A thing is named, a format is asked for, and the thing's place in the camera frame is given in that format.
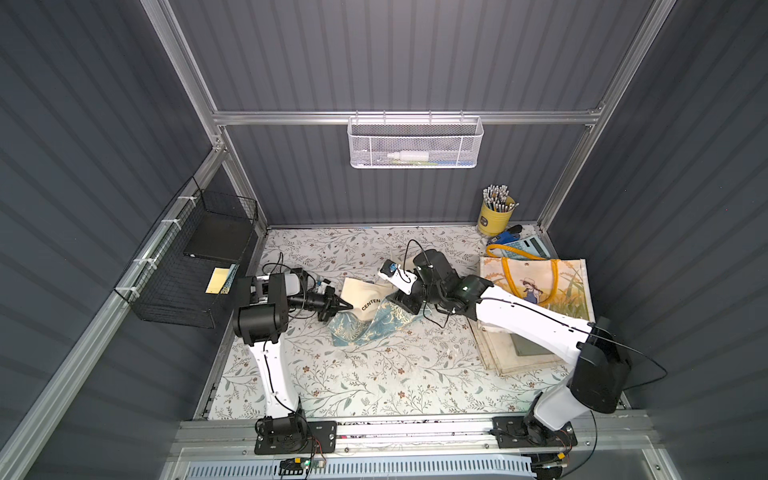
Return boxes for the cream tote bag black lettering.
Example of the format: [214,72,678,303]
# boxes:
[327,278,422,347]

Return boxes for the cream canvas bag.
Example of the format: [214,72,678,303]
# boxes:
[468,320,570,377]

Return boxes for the olive green tote bag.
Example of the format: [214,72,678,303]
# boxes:
[510,334,553,357]

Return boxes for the white tote bag yellow handles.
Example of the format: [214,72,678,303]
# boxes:
[479,254,596,321]

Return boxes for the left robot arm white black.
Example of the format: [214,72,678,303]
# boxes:
[233,269,353,441]

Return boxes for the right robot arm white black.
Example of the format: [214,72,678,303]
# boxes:
[378,249,631,445]

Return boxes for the floral table mat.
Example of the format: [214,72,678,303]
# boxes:
[207,225,601,421]

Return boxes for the yellow sticky note pad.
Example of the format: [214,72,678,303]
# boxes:
[205,268,231,295]

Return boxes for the blue stapler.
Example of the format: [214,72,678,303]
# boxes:
[494,224,523,244]

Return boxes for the yellow pen holder cup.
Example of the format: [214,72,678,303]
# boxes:
[477,184,518,237]

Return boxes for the black notebook in basket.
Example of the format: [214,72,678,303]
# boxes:
[183,213,252,263]

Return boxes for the light blue calculator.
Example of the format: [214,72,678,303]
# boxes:
[510,235,551,259]

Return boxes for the white bottle in basket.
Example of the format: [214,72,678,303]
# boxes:
[387,150,430,163]

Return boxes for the small green circuit board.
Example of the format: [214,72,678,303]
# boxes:
[277,457,314,478]

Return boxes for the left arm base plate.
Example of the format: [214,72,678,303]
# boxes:
[254,416,338,456]

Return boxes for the black wire wall basket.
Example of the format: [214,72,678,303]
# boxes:
[115,182,258,329]

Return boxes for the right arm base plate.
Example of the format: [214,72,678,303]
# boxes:
[489,415,578,450]

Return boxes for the white wire mesh basket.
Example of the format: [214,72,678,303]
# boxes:
[347,114,485,169]

